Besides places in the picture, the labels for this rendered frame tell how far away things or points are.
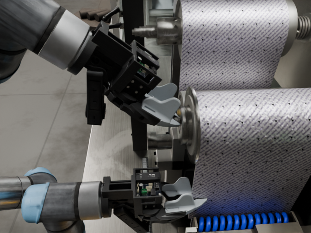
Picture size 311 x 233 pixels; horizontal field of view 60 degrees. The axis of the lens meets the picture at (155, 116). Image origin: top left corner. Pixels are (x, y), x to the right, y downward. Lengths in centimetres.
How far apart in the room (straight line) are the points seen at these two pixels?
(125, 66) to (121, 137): 62
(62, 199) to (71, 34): 32
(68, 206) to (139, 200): 14
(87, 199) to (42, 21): 33
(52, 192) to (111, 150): 43
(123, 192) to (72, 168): 164
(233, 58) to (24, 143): 208
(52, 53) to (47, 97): 256
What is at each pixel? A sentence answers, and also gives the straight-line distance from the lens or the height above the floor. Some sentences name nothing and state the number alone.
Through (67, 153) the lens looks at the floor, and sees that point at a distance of 227.
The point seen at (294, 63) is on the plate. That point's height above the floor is 123.
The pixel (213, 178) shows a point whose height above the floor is 116.
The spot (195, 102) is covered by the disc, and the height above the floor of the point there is 132.
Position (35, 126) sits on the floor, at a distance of 262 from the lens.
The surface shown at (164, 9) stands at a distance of 143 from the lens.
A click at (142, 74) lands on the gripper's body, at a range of 41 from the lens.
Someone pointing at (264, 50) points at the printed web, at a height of 131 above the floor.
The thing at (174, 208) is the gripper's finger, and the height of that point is 110.
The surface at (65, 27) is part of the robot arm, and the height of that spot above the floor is 146.
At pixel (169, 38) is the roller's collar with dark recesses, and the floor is 133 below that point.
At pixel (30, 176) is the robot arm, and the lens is 73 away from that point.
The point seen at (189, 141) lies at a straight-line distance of 50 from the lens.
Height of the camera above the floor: 159
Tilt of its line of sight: 40 degrees down
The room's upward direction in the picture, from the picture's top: straight up
